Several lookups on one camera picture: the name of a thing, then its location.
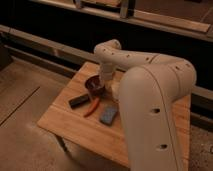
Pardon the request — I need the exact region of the black rectangular block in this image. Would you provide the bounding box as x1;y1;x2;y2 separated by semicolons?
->
69;94;90;108

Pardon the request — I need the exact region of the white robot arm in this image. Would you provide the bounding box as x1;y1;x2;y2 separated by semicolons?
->
94;39;197;171

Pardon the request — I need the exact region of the blue sponge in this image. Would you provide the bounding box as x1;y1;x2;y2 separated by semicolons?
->
99;106;118;126

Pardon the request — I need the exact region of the white cup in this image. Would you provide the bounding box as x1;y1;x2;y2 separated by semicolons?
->
110;82;120;101

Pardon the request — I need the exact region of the orange chili pepper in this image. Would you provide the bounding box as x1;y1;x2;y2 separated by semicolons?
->
84;97;100;117

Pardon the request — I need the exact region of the metal window rail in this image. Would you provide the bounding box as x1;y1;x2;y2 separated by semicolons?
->
31;0;213;42

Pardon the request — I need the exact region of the dark purple ceramic bowl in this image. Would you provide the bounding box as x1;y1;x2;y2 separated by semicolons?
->
85;75;105;96

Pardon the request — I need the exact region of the wooden table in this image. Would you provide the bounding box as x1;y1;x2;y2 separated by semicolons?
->
38;62;187;168

